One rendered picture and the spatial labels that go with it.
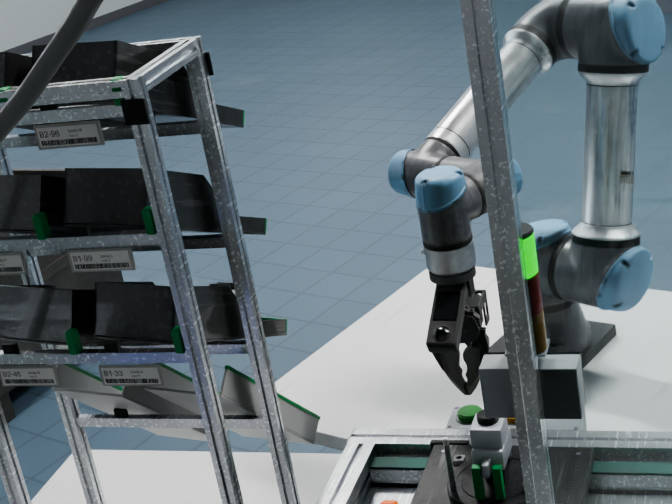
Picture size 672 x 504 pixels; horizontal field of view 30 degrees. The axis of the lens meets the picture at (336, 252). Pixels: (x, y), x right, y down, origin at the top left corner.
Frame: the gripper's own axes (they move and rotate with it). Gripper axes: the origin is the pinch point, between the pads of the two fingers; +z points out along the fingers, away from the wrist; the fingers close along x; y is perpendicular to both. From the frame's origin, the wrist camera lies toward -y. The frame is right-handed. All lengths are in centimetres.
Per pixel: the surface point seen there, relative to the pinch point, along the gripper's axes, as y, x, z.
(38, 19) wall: 759, 535, 77
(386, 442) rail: -7.6, 11.8, 5.0
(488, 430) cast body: -23.8, -8.9, -7.4
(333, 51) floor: 642, 238, 100
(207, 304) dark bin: -31, 24, -31
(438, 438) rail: -6.2, 3.8, 5.0
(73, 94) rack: -43, 29, -64
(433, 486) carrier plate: -20.6, 1.1, 4.0
